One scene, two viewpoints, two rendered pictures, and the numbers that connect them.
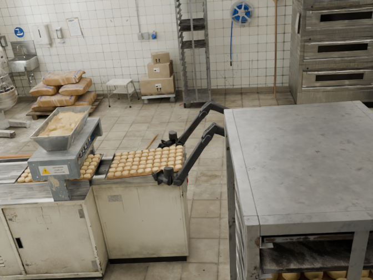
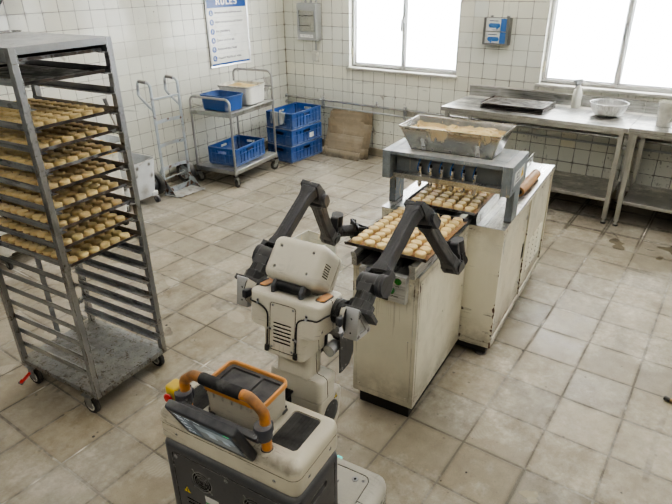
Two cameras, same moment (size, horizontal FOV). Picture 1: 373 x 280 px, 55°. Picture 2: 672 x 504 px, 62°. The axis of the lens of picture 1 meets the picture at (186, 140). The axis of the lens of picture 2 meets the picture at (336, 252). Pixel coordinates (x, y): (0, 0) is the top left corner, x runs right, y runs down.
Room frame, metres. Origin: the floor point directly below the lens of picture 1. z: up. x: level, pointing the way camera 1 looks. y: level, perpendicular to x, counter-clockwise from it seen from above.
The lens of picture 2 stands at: (3.30, -2.06, 2.04)
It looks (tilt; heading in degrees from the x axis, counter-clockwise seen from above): 26 degrees down; 117
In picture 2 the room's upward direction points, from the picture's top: 1 degrees counter-clockwise
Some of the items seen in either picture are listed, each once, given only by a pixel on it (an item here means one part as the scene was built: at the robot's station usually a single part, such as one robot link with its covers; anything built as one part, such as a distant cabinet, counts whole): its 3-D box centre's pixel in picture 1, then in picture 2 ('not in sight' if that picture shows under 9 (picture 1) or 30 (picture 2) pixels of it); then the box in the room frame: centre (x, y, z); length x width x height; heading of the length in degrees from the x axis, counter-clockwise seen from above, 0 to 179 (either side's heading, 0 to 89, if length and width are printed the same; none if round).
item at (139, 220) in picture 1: (145, 210); (411, 307); (2.49, 0.40, 0.45); 0.70 x 0.34 x 0.90; 86
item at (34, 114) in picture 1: (67, 107); not in sight; (6.35, 2.14, 0.06); 1.20 x 0.80 x 0.11; 84
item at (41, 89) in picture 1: (49, 86); not in sight; (6.40, 2.40, 0.47); 0.72 x 0.42 x 0.17; 172
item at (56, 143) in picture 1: (65, 128); (456, 137); (2.53, 0.91, 1.25); 0.56 x 0.29 x 0.14; 176
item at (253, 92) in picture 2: not in sight; (242, 92); (-0.50, 3.15, 0.90); 0.44 x 0.36 x 0.20; 0
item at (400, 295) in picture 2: (185, 176); (383, 284); (2.47, 0.04, 0.77); 0.24 x 0.04 x 0.14; 176
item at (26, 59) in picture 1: (25, 57); not in sight; (6.89, 2.87, 0.93); 0.99 x 0.38 x 1.09; 81
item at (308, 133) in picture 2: not in sight; (294, 132); (-0.30, 3.90, 0.30); 0.60 x 0.40 x 0.20; 81
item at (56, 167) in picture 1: (72, 156); (452, 180); (2.53, 0.91, 1.01); 0.72 x 0.33 x 0.34; 176
